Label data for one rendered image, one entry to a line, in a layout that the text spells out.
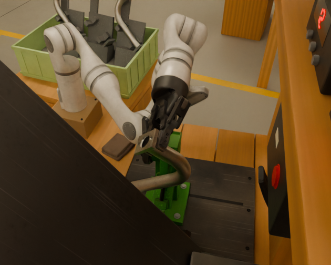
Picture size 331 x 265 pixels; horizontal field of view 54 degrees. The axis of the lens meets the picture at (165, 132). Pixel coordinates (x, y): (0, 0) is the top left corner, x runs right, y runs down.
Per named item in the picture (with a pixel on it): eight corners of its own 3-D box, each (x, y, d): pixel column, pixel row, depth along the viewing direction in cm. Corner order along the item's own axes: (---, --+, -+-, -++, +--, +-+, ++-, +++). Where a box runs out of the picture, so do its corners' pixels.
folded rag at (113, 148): (119, 136, 123) (118, 131, 120) (136, 145, 119) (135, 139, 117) (101, 153, 117) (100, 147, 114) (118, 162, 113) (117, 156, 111)
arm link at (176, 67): (210, 97, 70) (214, 75, 73) (171, 68, 65) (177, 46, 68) (182, 111, 77) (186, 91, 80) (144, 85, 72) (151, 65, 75)
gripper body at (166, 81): (146, 83, 72) (135, 118, 67) (171, 66, 66) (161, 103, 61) (172, 100, 75) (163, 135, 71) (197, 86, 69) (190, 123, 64)
